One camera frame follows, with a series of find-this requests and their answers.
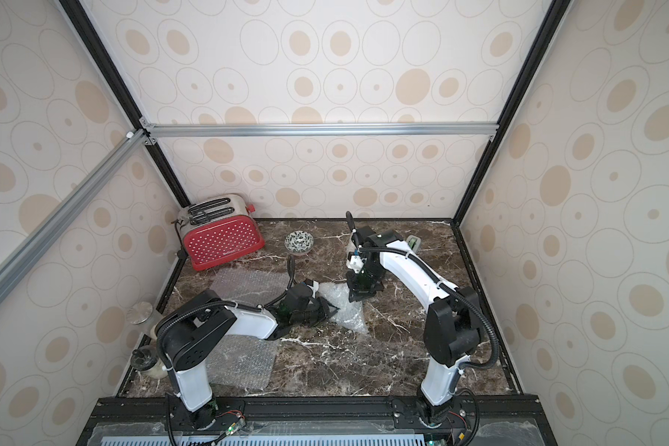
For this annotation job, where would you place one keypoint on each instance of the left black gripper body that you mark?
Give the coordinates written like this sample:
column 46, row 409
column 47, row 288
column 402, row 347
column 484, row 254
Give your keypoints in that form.
column 311, row 315

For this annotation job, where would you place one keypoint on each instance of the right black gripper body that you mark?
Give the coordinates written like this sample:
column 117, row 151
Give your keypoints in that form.
column 365, row 283

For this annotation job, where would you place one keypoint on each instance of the bubble wrap sheet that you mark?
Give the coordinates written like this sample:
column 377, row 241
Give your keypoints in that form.
column 349, row 314
column 241, row 365

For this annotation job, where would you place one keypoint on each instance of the black white patterned bowl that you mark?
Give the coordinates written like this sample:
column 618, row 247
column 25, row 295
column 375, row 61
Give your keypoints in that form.
column 299, row 242

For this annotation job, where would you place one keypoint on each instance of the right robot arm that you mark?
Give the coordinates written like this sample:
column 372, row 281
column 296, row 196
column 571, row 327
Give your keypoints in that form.
column 457, row 334

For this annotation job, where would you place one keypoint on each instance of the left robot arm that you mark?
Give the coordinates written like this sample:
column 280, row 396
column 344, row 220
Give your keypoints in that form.
column 187, row 336

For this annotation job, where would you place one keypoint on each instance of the red silver toaster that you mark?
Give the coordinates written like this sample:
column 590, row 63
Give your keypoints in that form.
column 218, row 231

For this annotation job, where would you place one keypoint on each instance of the black lid glass jar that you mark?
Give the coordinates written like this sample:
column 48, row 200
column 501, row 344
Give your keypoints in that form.
column 146, row 361

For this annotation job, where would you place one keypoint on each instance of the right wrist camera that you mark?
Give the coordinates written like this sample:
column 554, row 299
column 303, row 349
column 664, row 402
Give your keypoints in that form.
column 354, row 262

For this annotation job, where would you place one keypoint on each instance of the horizontal aluminium rail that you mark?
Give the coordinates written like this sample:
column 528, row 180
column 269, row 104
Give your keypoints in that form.
column 322, row 130

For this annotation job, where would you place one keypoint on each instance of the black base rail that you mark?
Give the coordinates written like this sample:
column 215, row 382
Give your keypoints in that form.
column 483, row 420

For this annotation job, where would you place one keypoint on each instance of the left diagonal aluminium rail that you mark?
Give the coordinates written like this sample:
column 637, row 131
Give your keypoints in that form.
column 22, row 260

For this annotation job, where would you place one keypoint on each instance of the black left frame post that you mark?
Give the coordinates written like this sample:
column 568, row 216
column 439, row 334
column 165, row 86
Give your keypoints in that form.
column 77, row 16

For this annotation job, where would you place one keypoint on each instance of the black frame post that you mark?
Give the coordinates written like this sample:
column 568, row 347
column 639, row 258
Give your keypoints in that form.
column 77, row 16
column 541, row 42

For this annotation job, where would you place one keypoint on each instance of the black right frame post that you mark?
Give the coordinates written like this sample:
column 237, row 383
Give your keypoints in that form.
column 541, row 42

